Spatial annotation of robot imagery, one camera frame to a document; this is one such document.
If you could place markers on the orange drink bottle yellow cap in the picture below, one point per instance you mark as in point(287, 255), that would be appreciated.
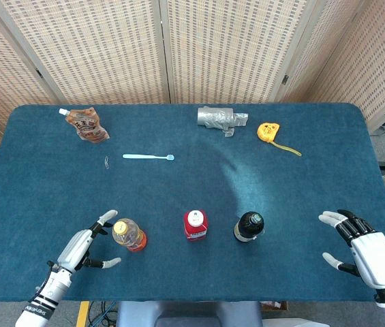
point(132, 238)

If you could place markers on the yellow tape measure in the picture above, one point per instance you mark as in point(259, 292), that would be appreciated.
point(268, 131)

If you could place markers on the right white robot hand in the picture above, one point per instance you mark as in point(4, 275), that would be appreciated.
point(376, 259)

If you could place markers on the blue felt table cover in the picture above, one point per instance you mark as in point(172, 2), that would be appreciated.
point(192, 190)

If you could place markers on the woven folding screen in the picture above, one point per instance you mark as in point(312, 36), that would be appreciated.
point(110, 51)

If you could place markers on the dark brown bottle black cap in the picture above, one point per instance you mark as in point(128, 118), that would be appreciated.
point(248, 226)

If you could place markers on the black screen hinge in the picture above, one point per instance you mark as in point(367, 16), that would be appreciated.
point(285, 79)
point(39, 72)

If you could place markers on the grey robot torso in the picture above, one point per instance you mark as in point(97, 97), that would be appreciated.
point(188, 313)

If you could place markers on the grey trash bag roll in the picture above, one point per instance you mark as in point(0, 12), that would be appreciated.
point(212, 117)

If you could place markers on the small metal clip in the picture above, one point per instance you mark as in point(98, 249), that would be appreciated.
point(106, 160)

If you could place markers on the light blue toothbrush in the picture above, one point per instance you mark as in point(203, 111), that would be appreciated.
point(144, 156)

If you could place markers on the brown spouted food pouch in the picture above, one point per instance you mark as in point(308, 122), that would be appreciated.
point(88, 126)

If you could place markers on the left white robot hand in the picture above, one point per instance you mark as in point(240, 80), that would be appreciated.
point(76, 247)

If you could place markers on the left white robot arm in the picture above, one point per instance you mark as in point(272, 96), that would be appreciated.
point(47, 293)

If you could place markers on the red juice bottle white cap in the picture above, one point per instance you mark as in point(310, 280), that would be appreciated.
point(195, 228)

